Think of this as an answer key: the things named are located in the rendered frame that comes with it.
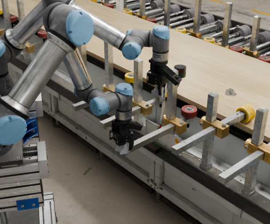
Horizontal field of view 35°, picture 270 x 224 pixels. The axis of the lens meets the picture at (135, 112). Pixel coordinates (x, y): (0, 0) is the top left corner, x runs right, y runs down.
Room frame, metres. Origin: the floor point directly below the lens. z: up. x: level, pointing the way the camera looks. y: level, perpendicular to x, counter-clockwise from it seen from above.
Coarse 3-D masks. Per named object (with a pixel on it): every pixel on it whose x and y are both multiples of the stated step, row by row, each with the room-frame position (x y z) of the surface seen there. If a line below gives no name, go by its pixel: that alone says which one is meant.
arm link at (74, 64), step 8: (48, 8) 1.52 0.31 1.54; (72, 56) 1.58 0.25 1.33; (80, 56) 1.62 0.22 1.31; (64, 64) 1.61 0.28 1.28; (72, 64) 1.58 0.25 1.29; (80, 64) 1.60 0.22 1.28; (72, 72) 1.59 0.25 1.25; (80, 72) 1.60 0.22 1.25; (72, 80) 1.62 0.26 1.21; (80, 80) 1.60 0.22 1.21; (88, 80) 1.63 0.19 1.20; (80, 88) 1.61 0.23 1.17; (88, 88) 1.62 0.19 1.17; (96, 88) 1.65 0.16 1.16; (80, 96) 1.63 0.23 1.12
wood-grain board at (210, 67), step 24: (0, 0) 3.93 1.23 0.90; (24, 0) 3.94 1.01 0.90; (120, 24) 3.26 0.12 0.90; (144, 24) 3.27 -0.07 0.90; (96, 48) 2.75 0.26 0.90; (144, 48) 2.76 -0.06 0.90; (192, 48) 2.76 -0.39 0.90; (216, 48) 2.76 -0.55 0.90; (144, 72) 2.37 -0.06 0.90; (192, 72) 2.37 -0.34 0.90; (216, 72) 2.37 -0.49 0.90; (240, 72) 2.37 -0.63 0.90; (264, 72) 2.38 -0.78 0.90; (192, 96) 2.06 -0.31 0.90; (240, 96) 2.06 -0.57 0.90; (264, 96) 2.06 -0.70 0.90
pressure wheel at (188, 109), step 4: (184, 108) 1.92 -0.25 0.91; (188, 108) 1.91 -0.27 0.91; (192, 108) 1.92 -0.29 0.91; (196, 108) 1.92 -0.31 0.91; (184, 112) 1.89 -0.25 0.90; (188, 112) 1.88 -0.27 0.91; (192, 112) 1.88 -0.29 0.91; (196, 112) 1.90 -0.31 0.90; (184, 116) 1.89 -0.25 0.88; (188, 116) 1.88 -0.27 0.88; (192, 116) 1.88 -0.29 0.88; (188, 124) 1.91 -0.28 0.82
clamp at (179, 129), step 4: (164, 116) 1.90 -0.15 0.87; (164, 120) 1.89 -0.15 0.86; (168, 120) 1.86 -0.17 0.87; (172, 120) 1.86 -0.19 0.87; (176, 120) 1.86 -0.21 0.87; (180, 120) 1.86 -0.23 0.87; (164, 124) 1.88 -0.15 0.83; (176, 124) 1.82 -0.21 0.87; (180, 124) 1.82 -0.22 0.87; (184, 124) 1.82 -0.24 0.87; (176, 128) 1.82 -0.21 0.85; (180, 128) 1.80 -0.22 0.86; (184, 128) 1.82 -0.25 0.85; (176, 132) 1.82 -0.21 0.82; (180, 132) 1.81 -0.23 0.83
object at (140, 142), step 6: (186, 120) 1.88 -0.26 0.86; (192, 120) 1.91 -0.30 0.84; (168, 126) 1.82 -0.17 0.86; (174, 126) 1.83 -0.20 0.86; (156, 132) 1.76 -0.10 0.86; (162, 132) 1.77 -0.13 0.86; (168, 132) 1.80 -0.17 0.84; (144, 138) 1.71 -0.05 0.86; (150, 138) 1.72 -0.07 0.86; (156, 138) 1.75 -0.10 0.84; (138, 144) 1.67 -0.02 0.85; (144, 144) 1.69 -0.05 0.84; (132, 150) 1.64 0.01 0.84
